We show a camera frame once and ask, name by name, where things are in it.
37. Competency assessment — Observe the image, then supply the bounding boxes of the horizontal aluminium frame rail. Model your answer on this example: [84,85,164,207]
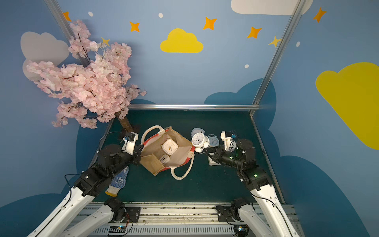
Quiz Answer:
[129,104,260,111]

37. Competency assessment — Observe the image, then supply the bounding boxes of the small white rectangular clock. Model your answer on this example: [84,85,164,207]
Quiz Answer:
[159,154,170,166]

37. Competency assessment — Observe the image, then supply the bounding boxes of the brown artificial tree trunk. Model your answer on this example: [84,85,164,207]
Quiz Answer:
[116,112,133,132]

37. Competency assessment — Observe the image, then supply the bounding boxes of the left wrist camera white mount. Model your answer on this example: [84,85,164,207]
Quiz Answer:
[121,132,139,155]

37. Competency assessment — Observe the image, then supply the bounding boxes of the cream square analog clock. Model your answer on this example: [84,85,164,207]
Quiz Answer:
[161,139,179,156]

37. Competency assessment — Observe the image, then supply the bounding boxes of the white rectangular digital clock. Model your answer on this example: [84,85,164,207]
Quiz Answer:
[208,157,221,166]

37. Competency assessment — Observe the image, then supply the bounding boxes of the aluminium frame post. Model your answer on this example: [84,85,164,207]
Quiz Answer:
[249,0,307,119]
[44,0,89,67]

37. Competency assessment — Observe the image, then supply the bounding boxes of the dark metal tree base plate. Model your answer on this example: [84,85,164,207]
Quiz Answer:
[117,124,142,140]

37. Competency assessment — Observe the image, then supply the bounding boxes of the right aluminium frame post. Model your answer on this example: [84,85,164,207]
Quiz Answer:
[249,0,307,119]

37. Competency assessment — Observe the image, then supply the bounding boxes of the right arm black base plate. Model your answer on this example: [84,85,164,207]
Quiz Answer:
[215,205,236,223]

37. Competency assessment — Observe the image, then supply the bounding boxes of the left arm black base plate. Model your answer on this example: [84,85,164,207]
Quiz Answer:
[122,206,141,223]

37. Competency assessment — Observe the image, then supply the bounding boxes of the small green circuit board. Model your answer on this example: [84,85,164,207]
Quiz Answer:
[107,225,127,237]

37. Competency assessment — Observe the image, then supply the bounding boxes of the pink cherry blossom foliage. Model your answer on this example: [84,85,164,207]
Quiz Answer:
[26,20,146,129]

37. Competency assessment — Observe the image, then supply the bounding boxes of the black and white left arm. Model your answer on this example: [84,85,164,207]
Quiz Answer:
[29,142,144,237]

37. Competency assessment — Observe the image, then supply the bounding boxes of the blue twin bell alarm clock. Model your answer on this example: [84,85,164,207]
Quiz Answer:
[208,135,220,147]

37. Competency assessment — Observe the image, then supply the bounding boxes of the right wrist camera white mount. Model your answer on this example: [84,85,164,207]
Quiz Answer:
[221,131,237,152]

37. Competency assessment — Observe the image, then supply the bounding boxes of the white twin bell alarm clock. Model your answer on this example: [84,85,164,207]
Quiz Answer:
[191,132,210,153]

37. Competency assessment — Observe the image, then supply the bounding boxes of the front aluminium mounting rail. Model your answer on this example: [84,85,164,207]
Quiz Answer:
[63,202,306,237]

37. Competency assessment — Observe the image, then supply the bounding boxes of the left aluminium frame post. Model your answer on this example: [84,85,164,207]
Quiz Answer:
[44,0,89,67]

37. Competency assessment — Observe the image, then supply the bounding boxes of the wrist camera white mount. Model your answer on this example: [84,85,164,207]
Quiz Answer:
[221,131,237,152]
[121,132,139,155]

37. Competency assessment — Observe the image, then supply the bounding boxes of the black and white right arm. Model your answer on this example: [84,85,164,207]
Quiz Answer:
[202,139,298,237]

